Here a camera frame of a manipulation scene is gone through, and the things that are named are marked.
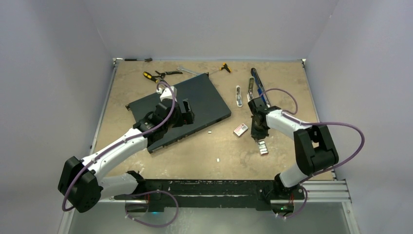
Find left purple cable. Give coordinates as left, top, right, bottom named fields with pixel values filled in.
left=62, top=80, right=177, bottom=212

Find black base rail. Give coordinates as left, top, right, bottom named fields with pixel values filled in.
left=114, top=179, right=305, bottom=212

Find black handled cutters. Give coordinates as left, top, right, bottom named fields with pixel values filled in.
left=155, top=70, right=183, bottom=79

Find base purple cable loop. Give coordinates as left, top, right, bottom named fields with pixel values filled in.
left=125, top=190, right=180, bottom=228

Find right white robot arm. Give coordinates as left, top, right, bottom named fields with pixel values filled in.
left=248, top=97, right=339, bottom=198

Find red white staple box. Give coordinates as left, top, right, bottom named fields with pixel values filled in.
left=233, top=123, right=248, bottom=137

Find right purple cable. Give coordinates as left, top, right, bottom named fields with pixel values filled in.
left=258, top=88, right=366, bottom=219

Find black tool at wall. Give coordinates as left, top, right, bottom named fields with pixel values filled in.
left=124, top=58, right=153, bottom=62

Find open staple box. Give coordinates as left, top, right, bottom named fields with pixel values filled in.
left=257, top=140, right=268, bottom=156

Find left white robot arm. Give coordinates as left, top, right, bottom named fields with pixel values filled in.
left=57, top=98, right=195, bottom=213

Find blue stapler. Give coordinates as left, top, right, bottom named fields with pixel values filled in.
left=251, top=68, right=271, bottom=107

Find dark flat network switch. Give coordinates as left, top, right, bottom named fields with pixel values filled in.
left=126, top=74, right=231, bottom=153

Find silver wrench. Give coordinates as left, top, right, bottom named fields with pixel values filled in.
left=177, top=65, right=200, bottom=76

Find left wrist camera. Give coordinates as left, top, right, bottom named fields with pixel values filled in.
left=156, top=85, right=177, bottom=103

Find small yellow black screwdriver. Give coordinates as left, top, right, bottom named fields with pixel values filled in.
left=209, top=62, right=232, bottom=75

